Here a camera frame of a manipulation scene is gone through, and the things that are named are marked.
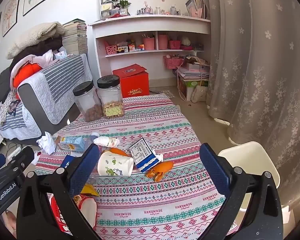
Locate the black-lid jar of pale nuts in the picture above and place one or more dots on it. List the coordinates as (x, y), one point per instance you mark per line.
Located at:
(110, 96)

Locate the black-lid jar of brown nuts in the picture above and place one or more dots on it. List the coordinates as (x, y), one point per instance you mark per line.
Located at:
(88, 102)

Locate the small potted plant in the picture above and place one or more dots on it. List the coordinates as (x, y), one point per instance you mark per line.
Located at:
(123, 5)

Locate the white leaf-print paper cup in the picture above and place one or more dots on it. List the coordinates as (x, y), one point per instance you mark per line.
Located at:
(115, 166)

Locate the red white snack packet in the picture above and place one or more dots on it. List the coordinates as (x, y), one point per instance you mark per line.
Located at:
(65, 217)

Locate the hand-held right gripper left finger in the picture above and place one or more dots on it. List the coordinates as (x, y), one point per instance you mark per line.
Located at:
(86, 166)

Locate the white power strip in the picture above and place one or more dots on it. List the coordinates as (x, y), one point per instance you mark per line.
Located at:
(13, 153)

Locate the standing folders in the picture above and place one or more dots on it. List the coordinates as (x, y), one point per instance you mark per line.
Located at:
(197, 6)

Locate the large pink basket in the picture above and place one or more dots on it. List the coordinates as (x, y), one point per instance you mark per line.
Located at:
(173, 61)

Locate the yellow wrapper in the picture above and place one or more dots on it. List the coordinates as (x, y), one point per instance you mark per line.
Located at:
(90, 190)

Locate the green white cardboard box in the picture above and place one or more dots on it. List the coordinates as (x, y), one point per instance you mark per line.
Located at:
(192, 87)

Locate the stack of books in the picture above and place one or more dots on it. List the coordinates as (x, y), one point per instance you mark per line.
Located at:
(75, 38)

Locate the pink perforated box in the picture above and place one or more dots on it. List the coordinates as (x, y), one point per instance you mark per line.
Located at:
(110, 49)

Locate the dark cloth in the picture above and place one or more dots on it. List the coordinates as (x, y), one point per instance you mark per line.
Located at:
(41, 47)

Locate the pink pen holder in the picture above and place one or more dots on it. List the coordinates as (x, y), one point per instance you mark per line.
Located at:
(148, 43)
(162, 41)

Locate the orange cushion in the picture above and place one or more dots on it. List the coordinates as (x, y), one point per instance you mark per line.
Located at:
(26, 73)

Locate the patterned tablecloth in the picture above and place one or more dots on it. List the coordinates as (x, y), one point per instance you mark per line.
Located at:
(152, 200)

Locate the blue milk carton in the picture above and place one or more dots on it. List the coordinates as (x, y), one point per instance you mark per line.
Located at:
(71, 143)

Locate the white bookshelf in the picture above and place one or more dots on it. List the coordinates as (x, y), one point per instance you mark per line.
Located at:
(152, 25)

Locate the stack of papers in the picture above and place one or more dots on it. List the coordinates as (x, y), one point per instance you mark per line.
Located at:
(193, 73)

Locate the blue wrapper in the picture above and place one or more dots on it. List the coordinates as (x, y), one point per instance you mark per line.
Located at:
(66, 163)

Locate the pink cloth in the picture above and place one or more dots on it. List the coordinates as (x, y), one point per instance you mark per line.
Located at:
(43, 58)

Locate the grey sofa with striped cover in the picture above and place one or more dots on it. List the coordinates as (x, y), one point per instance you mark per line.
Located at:
(45, 97)

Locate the small pink basket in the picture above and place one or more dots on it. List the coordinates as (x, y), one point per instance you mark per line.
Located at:
(175, 44)

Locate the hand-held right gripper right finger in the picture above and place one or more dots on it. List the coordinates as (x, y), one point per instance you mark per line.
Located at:
(215, 170)

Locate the orange candy wrapper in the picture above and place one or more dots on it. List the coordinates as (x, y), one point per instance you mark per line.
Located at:
(160, 170)

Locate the floral lace curtain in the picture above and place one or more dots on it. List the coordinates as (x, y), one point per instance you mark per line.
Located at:
(260, 80)

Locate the beige tote bag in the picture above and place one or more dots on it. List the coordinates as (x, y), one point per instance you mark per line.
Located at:
(199, 94)

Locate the blue white small carton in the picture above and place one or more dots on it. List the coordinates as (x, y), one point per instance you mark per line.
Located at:
(143, 155)

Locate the beige fleece blanket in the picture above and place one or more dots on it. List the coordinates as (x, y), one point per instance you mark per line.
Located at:
(36, 36)

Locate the red cardboard box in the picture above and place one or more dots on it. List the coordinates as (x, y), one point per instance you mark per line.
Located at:
(133, 81)

